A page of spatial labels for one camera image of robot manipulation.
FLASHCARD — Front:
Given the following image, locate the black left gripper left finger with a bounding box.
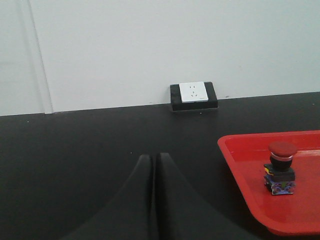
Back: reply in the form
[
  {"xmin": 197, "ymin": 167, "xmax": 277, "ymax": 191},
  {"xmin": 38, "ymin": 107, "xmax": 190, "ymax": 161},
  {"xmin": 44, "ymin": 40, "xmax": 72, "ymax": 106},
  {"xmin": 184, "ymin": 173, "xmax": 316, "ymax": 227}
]
[{"xmin": 63, "ymin": 154, "xmax": 153, "ymax": 240}]

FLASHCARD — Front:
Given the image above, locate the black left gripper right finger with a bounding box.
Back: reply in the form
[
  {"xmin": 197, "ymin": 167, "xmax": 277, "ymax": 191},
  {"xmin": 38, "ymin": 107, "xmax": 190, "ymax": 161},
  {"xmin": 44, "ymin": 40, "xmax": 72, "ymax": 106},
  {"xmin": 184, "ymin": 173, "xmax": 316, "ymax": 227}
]
[{"xmin": 154, "ymin": 152, "xmax": 258, "ymax": 240}]

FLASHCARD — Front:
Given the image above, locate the red mushroom push button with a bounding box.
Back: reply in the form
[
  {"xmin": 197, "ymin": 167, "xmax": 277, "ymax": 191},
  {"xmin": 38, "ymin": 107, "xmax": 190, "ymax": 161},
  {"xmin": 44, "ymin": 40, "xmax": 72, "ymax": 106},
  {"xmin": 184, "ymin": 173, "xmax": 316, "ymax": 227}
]
[{"xmin": 264, "ymin": 141, "xmax": 298, "ymax": 196}]

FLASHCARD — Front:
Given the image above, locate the white wall socket black box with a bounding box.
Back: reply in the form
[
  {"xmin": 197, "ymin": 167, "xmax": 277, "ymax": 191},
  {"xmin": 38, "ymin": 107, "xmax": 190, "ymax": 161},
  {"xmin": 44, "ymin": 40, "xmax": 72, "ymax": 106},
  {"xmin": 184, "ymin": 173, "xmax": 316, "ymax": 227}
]
[{"xmin": 169, "ymin": 81, "xmax": 219, "ymax": 112}]

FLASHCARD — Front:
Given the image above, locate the red plastic tray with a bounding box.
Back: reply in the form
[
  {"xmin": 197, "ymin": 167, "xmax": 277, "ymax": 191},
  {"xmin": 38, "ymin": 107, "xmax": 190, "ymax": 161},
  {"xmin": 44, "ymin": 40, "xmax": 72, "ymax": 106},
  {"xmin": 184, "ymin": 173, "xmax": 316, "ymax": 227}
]
[{"xmin": 217, "ymin": 130, "xmax": 320, "ymax": 236}]

